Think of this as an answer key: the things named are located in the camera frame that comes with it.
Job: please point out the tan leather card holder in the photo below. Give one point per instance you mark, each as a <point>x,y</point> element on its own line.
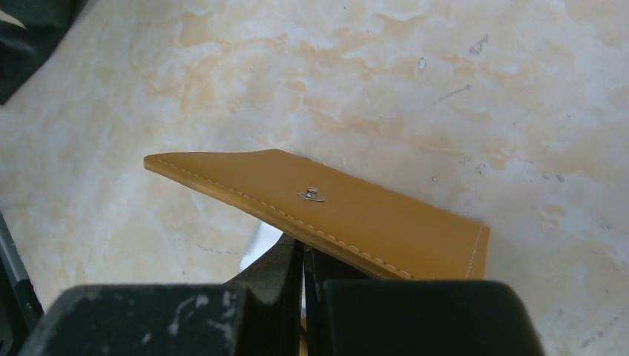
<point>375,230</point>

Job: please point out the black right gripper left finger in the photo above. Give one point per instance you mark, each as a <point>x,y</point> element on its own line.
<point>256,312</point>

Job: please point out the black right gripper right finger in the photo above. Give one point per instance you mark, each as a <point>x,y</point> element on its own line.
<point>349,313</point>

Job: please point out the black floral blanket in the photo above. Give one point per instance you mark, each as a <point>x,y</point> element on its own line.
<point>27,44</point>

